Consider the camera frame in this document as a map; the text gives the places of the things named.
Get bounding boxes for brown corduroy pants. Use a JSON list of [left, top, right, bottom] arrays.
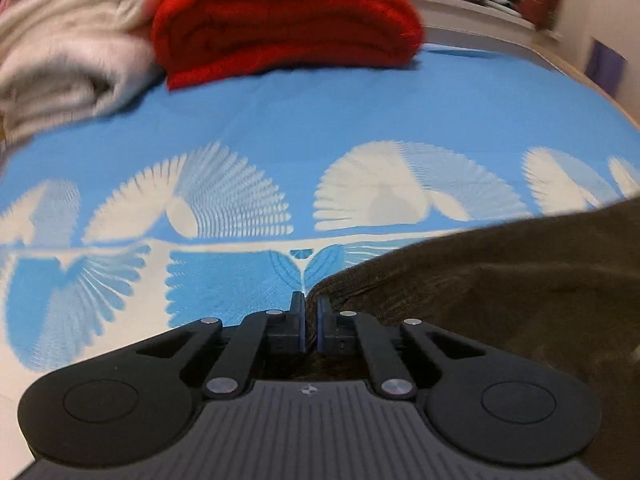
[[307, 199, 639, 479]]

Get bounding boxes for blue white patterned bedsheet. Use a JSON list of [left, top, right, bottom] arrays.
[[1, 44, 639, 478]]

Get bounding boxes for red folded quilt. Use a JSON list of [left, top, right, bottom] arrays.
[[151, 0, 423, 90]]

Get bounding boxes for cream folded fleece blanket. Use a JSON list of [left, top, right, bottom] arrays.
[[1, 0, 162, 144]]

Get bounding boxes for wooden bed frame rail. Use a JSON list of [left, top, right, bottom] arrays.
[[532, 44, 639, 128]]

